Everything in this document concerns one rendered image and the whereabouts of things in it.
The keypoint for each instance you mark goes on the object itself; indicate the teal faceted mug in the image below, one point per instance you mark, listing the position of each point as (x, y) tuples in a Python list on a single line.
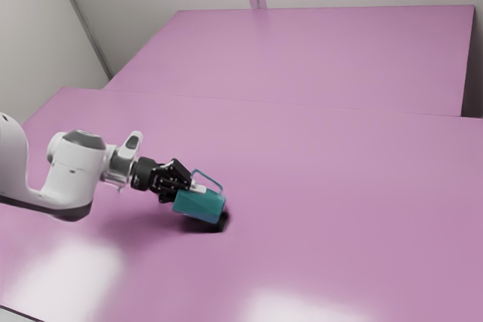
[(200, 205)]

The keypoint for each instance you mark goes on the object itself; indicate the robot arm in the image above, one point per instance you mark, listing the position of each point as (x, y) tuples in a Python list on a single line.
[(71, 171)]

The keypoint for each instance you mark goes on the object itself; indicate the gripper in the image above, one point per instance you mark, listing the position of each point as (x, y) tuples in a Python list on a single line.
[(145, 176)]

